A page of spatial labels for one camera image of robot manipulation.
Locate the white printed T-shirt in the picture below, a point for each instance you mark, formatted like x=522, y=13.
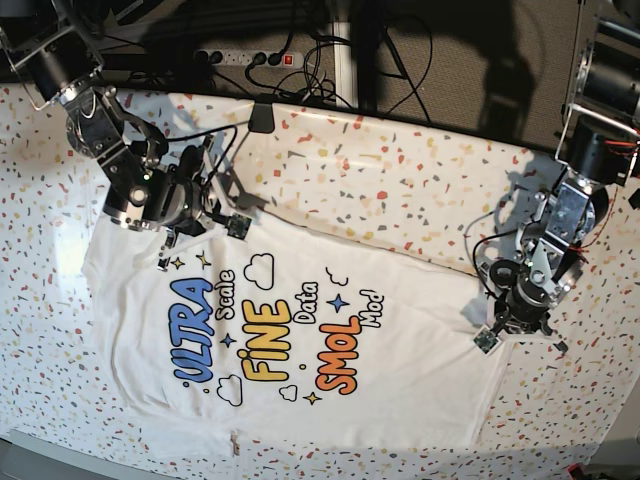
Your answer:
x=288, y=335

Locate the white power strip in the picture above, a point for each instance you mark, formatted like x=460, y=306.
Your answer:
x=243, y=58

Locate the white table leg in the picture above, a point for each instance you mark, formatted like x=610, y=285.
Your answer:
x=344, y=66

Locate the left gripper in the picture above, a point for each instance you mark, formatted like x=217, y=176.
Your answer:
x=522, y=311

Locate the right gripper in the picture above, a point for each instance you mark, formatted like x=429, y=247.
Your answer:
x=188, y=197

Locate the terrazzo patterned tablecloth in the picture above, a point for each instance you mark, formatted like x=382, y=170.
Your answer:
x=419, y=191

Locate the black table clamp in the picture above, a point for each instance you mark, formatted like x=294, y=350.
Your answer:
x=262, y=118

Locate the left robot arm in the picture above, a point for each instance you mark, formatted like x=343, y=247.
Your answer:
x=598, y=147

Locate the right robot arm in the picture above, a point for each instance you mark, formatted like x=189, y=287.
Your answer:
x=49, y=48

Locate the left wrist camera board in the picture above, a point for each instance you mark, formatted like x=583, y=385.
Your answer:
x=486, y=340

